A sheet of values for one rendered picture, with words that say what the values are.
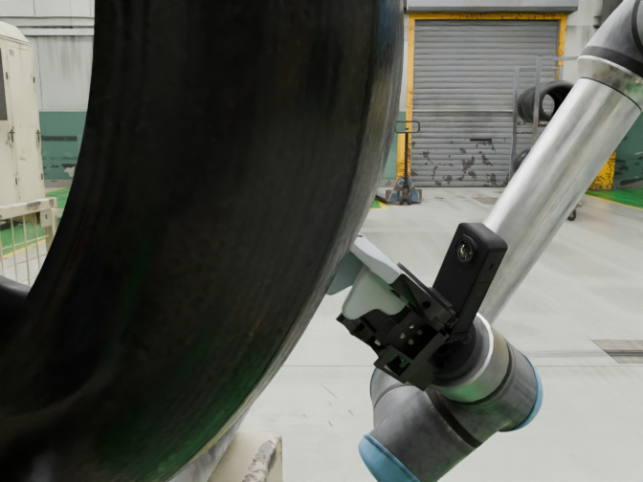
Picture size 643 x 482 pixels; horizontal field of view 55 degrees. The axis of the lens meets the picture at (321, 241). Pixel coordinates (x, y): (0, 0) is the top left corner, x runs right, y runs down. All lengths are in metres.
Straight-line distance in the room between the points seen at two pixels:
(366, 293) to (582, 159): 0.40
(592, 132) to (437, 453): 0.42
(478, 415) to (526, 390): 0.06
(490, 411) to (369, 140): 0.50
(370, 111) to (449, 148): 11.58
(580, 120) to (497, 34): 11.29
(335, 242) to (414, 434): 0.49
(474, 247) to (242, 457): 0.26
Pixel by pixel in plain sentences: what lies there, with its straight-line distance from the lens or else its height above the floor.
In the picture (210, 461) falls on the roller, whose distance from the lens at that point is 0.43.
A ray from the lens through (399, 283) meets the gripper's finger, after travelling 0.50.
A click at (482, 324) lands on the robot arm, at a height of 0.92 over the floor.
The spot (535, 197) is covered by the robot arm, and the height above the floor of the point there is 1.03.
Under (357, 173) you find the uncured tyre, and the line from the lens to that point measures 0.24.
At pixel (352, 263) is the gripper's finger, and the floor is 1.00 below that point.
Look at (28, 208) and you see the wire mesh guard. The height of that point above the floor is 0.99.
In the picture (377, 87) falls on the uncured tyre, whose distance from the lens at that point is 0.24.
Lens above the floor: 1.12
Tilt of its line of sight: 11 degrees down
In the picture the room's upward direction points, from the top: straight up
